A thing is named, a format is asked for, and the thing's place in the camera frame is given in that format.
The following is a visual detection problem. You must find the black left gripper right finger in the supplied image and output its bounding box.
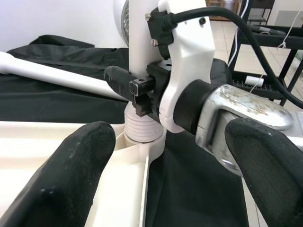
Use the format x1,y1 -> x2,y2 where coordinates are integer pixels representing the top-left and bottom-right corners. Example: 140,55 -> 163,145
223,117 -> 303,227

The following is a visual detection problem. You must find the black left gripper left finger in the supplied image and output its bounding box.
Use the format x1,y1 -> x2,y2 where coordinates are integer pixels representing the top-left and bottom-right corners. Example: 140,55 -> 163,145
0,121 -> 116,227

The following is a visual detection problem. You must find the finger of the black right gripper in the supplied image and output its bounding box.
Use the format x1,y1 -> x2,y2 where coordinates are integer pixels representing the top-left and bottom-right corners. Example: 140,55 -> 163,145
103,66 -> 157,118

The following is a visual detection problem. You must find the white plastic table leg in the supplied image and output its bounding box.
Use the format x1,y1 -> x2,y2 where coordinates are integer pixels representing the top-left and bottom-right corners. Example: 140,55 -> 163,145
124,0 -> 167,143
0,50 -> 130,103

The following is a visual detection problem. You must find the white plastic table top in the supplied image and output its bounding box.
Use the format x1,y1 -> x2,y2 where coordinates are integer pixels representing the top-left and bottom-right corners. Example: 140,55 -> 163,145
0,120 -> 168,227

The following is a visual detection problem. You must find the white floor fan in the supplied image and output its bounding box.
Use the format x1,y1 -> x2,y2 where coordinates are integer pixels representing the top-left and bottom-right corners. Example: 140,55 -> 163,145
113,0 -> 130,48

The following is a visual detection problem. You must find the black table cloth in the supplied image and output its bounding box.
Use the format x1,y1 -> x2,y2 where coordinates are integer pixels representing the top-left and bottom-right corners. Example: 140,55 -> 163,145
0,34 -> 249,227

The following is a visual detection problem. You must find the small white plastic tube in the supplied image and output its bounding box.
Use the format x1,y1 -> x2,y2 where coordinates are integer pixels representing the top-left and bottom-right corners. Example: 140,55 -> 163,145
244,75 -> 265,87

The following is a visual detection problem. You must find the wooden cabinet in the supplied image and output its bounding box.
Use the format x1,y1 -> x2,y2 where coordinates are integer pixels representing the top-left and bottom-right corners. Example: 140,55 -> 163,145
205,0 -> 242,21

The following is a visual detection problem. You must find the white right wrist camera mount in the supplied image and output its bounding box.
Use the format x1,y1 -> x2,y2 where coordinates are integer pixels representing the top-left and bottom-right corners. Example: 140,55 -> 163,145
157,0 -> 216,133

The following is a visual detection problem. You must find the white hanging cable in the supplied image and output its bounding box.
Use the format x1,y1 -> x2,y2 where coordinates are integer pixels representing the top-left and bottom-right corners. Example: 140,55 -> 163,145
228,0 -> 249,70

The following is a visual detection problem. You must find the black metal furniture frame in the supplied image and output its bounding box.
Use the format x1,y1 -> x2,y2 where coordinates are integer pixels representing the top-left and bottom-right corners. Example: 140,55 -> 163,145
228,0 -> 303,107

